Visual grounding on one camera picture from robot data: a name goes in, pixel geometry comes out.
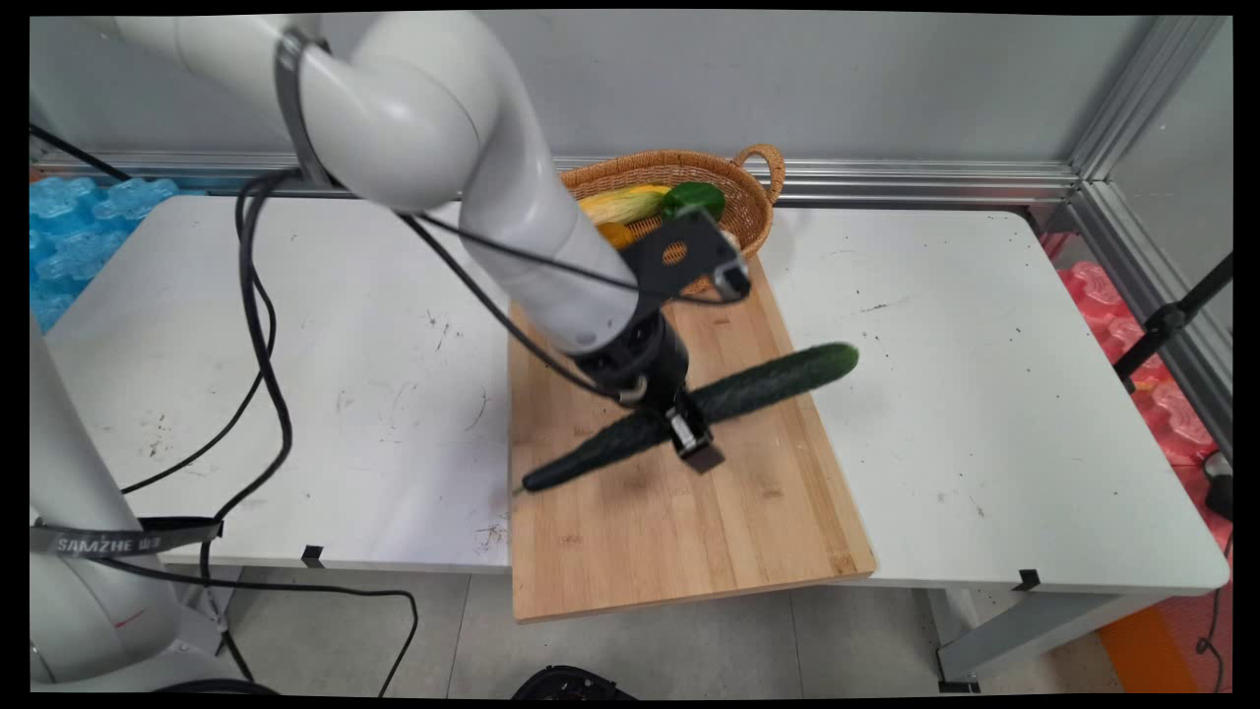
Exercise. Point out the grey metal table leg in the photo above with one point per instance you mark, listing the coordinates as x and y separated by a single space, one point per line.
1034 635
219 601

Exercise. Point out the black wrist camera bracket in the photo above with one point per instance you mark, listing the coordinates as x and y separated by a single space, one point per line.
679 254

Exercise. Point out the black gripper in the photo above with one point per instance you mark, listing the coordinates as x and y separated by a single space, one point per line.
640 359

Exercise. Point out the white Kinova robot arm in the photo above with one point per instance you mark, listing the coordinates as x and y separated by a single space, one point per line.
433 108

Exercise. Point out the black tape piece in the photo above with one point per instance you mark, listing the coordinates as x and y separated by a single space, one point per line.
1028 580
313 556

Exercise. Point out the yellow corn cob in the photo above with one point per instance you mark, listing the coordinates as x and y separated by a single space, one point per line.
625 204

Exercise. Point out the green bell pepper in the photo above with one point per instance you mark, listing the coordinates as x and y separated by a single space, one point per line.
697 199

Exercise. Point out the bamboo cutting board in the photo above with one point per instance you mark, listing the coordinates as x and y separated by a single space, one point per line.
669 532

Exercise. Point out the small black device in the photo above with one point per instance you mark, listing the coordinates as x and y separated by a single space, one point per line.
1221 487

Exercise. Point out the black tripod pole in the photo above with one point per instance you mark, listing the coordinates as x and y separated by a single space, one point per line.
1171 320

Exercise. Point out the pink foam mat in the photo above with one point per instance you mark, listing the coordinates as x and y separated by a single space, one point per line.
1166 404

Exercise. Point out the aluminium frame rail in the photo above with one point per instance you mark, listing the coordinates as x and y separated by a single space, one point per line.
886 180

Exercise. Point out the aluminium frame corner post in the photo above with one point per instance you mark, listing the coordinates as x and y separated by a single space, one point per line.
1132 118

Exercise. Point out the blue foam mat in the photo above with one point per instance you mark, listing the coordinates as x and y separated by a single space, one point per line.
74 231

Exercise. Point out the orange floor mat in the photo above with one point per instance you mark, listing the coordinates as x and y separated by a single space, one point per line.
1147 650

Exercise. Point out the black round object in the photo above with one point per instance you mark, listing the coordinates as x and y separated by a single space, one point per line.
571 682

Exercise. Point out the woven wicker basket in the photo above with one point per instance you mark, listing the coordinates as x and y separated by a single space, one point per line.
753 212

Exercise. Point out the long dark green cucumber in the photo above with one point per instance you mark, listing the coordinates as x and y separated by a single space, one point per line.
768 384

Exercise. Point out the orange yellow bell pepper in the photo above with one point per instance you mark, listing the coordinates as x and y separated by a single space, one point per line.
615 234

